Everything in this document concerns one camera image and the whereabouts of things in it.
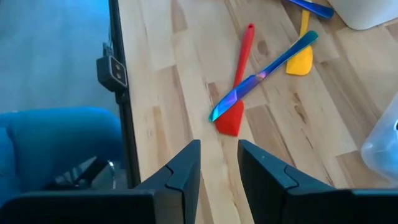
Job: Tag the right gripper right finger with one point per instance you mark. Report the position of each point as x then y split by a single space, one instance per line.
311 208

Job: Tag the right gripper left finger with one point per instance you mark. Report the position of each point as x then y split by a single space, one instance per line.
93 208

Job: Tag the red silicone spatula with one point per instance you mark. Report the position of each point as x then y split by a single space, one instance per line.
230 124

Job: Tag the blue upholstered chair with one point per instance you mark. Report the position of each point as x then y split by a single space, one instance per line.
62 140

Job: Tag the clear plastic storage bin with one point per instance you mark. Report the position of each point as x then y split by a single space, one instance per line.
384 146

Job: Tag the yellow silicone spatula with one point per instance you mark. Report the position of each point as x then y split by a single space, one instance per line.
300 63

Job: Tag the white plastic storage bin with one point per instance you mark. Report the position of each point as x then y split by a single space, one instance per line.
367 12

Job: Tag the black metal table frame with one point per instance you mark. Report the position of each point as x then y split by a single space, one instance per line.
125 105

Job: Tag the black table-level camera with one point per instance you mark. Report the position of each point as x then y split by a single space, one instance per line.
112 73

